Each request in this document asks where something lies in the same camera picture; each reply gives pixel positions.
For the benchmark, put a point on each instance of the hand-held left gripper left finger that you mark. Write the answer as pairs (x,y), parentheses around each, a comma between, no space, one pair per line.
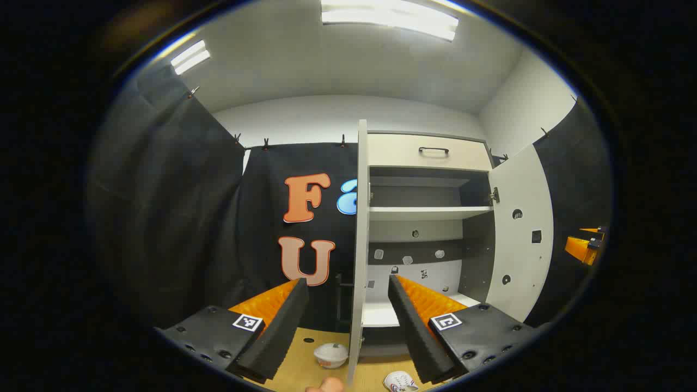
(283,332)

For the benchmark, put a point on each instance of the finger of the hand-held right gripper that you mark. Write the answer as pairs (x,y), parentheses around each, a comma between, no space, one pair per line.
(577,247)

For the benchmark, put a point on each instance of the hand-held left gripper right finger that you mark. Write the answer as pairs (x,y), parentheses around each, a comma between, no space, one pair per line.
(414,332)

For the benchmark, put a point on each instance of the white canvas shoe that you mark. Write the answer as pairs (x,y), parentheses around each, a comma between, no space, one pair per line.
(400,381)
(331,356)

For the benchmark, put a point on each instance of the white cabinet door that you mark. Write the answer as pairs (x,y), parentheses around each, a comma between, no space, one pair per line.
(517,256)
(358,228)

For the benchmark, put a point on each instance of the white and grey shoe cabinet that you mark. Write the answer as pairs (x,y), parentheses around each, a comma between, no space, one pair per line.
(430,190)

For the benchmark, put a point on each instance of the metal door hinge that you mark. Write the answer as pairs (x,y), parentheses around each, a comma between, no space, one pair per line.
(370,193)
(494,196)

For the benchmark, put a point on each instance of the white cabinet shelf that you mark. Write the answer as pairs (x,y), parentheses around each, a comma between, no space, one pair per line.
(425,213)

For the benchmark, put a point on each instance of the white cabinet drawer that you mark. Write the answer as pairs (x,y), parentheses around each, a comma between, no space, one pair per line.
(397,152)

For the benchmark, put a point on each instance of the person's leg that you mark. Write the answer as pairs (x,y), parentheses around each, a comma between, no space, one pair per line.
(326,385)

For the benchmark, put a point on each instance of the black backdrop cloth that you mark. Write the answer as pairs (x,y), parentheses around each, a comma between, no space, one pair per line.
(179,218)

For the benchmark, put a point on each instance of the small ceiling light panel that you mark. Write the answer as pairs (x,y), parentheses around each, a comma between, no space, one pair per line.
(190,57)

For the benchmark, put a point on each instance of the large ceiling light panel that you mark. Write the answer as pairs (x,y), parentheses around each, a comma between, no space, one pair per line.
(389,19)

